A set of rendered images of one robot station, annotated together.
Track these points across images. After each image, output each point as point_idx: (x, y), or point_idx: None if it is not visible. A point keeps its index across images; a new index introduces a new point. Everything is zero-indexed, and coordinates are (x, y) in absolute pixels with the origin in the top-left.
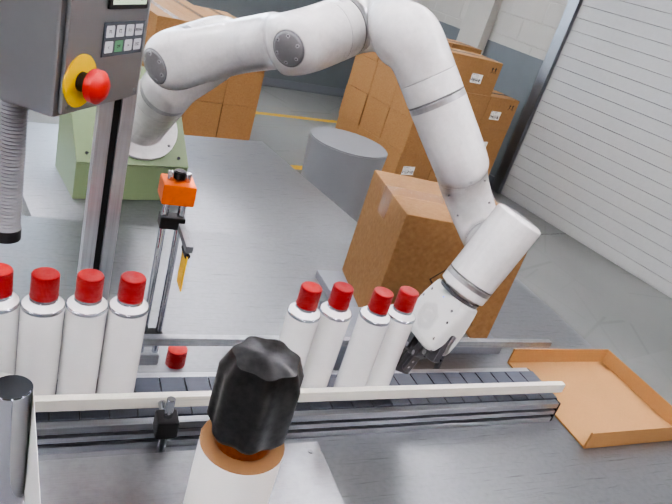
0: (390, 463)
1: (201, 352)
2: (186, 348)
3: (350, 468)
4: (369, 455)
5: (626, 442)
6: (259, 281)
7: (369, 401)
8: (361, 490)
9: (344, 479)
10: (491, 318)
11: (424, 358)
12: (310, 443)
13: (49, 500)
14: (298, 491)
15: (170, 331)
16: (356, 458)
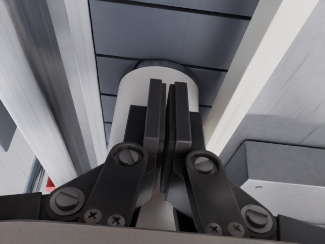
0: (321, 57)
1: (34, 156)
2: (54, 188)
3: (281, 110)
4: (279, 79)
5: None
6: None
7: (201, 108)
8: (323, 114)
9: (291, 122)
10: None
11: (222, 165)
12: (247, 184)
13: None
14: (297, 202)
15: (2, 164)
16: (271, 97)
